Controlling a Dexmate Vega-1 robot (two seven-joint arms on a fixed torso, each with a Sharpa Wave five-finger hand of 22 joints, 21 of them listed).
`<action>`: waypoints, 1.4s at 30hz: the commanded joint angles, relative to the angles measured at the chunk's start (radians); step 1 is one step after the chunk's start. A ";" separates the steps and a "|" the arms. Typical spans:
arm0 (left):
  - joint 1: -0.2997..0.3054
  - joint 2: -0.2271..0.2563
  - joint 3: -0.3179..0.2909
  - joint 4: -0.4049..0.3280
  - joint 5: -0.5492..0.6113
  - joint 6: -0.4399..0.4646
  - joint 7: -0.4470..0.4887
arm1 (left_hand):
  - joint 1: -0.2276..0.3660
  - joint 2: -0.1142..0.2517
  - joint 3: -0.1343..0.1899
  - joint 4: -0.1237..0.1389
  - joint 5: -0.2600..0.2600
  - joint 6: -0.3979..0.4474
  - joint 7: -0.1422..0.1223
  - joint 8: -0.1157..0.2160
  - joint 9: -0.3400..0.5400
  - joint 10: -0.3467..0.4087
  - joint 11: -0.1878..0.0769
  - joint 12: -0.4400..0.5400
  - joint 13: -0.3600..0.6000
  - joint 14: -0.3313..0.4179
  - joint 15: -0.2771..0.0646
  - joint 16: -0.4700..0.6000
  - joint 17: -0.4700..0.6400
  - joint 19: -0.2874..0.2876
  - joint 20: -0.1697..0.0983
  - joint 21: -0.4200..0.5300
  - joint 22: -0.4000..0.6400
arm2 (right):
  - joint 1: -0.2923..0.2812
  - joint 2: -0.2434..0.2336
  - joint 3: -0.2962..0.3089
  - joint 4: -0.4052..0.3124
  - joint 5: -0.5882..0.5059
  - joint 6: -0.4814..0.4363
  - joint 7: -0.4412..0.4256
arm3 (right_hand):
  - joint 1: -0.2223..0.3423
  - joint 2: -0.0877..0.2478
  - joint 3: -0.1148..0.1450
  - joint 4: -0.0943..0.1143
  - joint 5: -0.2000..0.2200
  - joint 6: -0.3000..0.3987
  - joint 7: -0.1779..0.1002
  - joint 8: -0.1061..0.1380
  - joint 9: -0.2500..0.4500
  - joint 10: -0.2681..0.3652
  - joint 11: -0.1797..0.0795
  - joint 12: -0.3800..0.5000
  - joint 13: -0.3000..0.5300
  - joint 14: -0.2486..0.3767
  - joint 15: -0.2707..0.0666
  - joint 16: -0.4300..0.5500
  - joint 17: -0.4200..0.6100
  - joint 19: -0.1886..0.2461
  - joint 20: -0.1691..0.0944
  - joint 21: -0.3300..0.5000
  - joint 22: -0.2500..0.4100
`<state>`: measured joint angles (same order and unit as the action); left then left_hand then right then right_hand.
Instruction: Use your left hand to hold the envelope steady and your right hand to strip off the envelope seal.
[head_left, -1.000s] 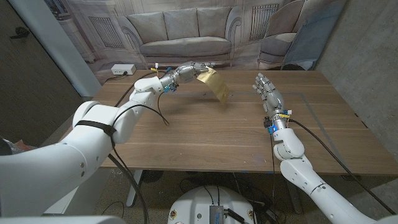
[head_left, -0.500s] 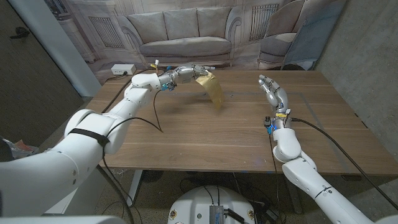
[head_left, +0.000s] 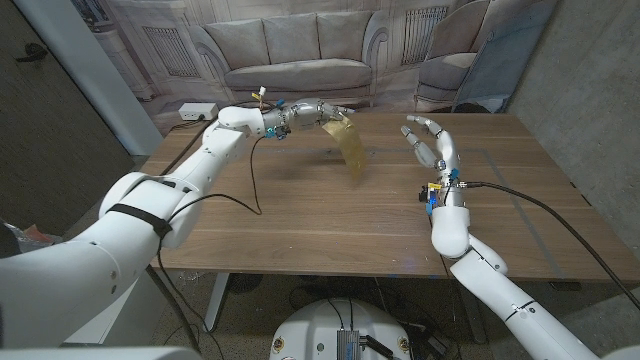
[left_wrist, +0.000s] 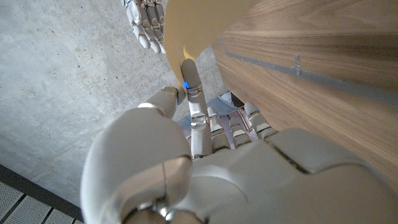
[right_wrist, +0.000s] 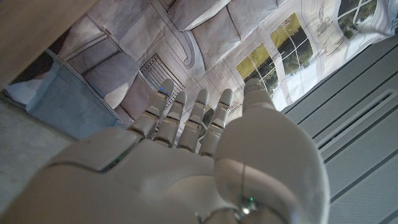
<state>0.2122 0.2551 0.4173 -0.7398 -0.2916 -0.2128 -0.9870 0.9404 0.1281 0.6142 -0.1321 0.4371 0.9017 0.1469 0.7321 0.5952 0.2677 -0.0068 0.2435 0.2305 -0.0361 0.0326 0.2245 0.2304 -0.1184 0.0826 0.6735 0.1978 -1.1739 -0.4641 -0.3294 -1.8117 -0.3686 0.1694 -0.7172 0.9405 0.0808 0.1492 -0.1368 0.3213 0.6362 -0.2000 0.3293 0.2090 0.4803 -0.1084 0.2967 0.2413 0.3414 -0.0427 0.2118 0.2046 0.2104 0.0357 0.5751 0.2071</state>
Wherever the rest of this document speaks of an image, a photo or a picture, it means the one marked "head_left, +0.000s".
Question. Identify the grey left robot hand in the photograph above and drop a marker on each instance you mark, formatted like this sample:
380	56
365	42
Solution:
307	114

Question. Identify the white table leg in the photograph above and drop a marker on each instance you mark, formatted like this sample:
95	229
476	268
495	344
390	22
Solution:
475	320
216	305

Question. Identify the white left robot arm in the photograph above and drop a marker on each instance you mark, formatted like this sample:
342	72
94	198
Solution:
150	200

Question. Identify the white power outlet box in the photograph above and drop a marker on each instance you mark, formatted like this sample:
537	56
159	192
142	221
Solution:
195	111

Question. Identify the gold foil envelope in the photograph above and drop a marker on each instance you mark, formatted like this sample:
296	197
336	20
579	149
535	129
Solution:
350	145

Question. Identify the crumpled plastic bag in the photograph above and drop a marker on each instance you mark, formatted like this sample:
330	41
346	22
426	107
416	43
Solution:
35	235

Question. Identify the black round floor base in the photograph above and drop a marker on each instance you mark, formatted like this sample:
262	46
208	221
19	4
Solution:
245	283

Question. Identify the black box on floor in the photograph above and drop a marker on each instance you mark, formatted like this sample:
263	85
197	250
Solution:
436	346

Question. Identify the white robot torso dome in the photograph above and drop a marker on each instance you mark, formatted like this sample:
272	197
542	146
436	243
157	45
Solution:
310	325

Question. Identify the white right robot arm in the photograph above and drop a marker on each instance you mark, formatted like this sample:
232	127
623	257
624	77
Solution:
450	230

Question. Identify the grey finned electronics box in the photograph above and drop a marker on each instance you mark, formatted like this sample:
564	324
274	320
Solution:
347	346

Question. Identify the person's black trouser leg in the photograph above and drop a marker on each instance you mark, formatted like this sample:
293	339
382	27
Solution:
7	242

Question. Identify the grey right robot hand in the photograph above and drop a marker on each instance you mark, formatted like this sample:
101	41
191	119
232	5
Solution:
446	150

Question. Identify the white floor board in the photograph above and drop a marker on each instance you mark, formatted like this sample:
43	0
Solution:
125	320

